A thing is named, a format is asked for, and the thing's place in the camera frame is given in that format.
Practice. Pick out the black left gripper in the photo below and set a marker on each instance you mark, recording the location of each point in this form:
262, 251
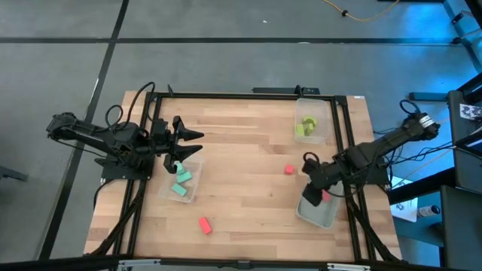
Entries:
163, 145

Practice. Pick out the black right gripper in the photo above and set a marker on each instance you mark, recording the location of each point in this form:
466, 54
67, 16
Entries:
324, 175

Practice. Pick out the teal rectangular block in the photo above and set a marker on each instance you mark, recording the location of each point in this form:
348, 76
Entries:
179, 189
184, 177

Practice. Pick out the red cube block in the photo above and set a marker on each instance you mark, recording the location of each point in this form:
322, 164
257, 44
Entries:
289, 169

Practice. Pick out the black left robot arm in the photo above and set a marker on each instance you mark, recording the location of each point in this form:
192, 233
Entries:
94, 133

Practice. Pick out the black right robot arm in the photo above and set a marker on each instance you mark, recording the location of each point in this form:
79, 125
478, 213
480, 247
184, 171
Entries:
384, 145

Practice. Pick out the white plastic bin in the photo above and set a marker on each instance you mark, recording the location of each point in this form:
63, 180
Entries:
324, 216

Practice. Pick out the clear plastic bin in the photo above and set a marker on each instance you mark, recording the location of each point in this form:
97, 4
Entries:
197, 188
320, 109

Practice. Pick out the white paper sheet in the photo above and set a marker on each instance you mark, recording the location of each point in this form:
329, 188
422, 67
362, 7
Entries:
404, 212

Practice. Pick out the black mounting bar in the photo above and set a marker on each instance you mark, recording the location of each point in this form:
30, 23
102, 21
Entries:
278, 90

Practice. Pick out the dark desk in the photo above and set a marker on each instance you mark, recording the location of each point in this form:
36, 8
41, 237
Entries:
463, 169

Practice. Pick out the black desk foot bar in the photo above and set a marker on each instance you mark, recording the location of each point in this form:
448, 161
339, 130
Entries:
429, 96

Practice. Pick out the black furniture foot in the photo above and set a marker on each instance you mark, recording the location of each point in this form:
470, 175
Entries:
11, 174

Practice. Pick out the printed marker sheet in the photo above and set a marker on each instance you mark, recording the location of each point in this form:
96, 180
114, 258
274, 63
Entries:
470, 111

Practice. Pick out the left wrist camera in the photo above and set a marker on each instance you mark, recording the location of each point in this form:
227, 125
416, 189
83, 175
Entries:
161, 125

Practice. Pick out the black aluminium table frame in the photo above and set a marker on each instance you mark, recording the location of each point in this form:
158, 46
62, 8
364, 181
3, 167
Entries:
244, 96

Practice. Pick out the silver frame bracket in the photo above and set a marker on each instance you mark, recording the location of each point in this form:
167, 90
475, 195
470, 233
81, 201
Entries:
348, 267

